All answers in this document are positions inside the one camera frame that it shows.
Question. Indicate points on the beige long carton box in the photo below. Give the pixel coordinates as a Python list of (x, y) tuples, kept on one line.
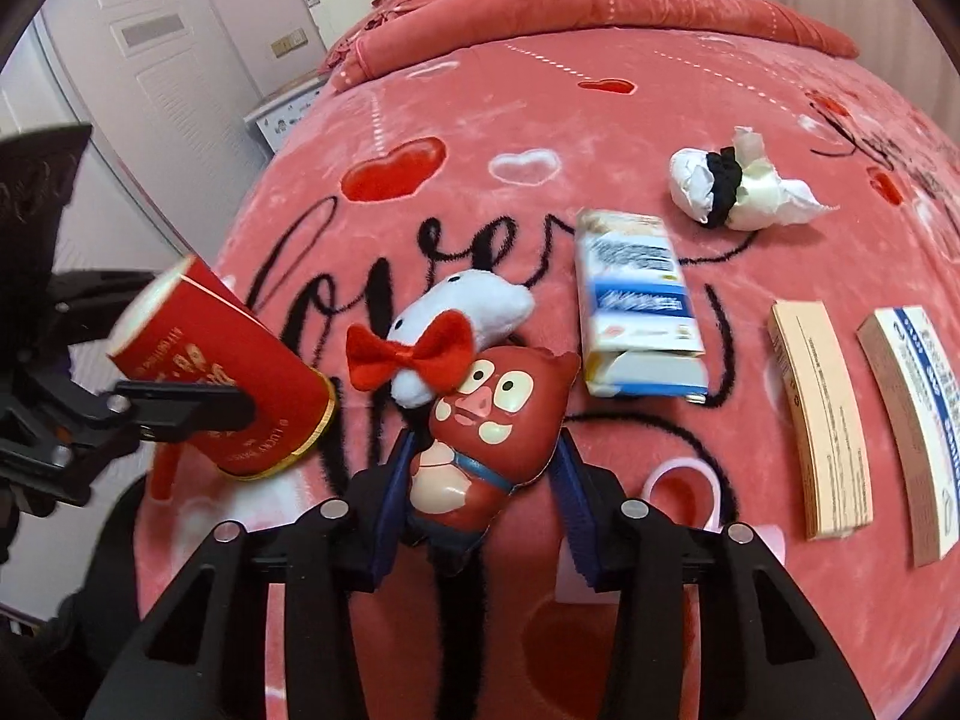
[(834, 468)]

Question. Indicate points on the blue white medicine box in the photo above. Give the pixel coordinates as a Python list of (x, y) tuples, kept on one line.
[(639, 334)]

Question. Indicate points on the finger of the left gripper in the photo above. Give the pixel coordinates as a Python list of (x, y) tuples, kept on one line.
[(174, 412)]

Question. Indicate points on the white plush red bow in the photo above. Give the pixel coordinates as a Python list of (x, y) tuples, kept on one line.
[(432, 344)]

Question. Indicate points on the white nightstand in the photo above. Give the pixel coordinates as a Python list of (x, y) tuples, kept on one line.
[(280, 111)]

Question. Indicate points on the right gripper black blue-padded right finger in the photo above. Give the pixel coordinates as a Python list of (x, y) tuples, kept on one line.
[(765, 652)]

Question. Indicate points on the crumpled tissue black band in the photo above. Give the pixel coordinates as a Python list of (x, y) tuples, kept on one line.
[(739, 188)]

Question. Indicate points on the red paper cup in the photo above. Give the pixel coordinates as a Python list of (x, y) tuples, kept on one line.
[(187, 327)]

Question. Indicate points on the wall power outlet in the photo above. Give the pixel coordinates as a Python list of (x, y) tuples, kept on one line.
[(289, 42)]

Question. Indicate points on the red pig squeeze toy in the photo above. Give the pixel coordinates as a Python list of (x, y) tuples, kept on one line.
[(492, 436)]

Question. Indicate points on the folded red quilt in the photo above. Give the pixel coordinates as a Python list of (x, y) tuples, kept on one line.
[(401, 33)]

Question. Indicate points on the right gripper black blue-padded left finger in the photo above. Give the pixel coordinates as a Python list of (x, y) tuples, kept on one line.
[(200, 651)]

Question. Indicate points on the pink plastic clip holder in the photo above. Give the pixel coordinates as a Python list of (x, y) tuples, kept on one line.
[(686, 489)]

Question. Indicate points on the white wardrobe door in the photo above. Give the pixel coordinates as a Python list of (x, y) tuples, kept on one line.
[(170, 160)]

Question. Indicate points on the white blue long box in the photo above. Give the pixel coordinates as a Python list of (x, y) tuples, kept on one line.
[(920, 392)]

